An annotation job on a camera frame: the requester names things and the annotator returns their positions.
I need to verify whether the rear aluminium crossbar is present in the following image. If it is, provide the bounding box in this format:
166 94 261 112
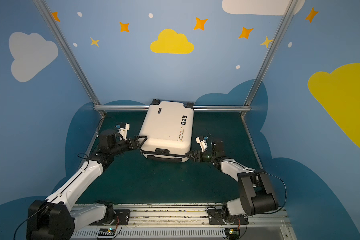
94 105 251 112

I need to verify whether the right aluminium frame post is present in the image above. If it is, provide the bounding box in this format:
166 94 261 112
244 0 299 111

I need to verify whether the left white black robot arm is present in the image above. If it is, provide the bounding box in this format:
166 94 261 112
26 129 148 240

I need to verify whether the left aluminium frame post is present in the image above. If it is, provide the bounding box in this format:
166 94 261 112
32 0 101 106

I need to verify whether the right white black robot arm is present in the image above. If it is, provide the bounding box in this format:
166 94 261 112
187 136 280 216

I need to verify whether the left small circuit board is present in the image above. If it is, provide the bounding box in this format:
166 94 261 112
97 228 117 240

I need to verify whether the aluminium front rail frame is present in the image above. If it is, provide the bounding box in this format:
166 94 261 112
69 203 296 240

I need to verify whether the aluminium frame post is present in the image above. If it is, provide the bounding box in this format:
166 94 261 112
244 0 299 111
32 0 101 106

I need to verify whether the small circuit board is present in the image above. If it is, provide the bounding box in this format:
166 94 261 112
224 228 240 240
97 228 117 240

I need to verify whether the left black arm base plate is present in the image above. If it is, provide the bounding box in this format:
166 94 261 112
98 209 131 226

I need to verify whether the right small circuit board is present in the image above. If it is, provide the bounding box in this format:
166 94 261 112
224 228 240 240

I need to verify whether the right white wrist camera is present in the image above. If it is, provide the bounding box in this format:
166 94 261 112
196 136 209 153

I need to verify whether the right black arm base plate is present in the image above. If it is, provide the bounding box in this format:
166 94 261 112
206 208 249 226

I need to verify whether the black white suitcase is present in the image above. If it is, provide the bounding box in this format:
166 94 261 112
139 99 194 163

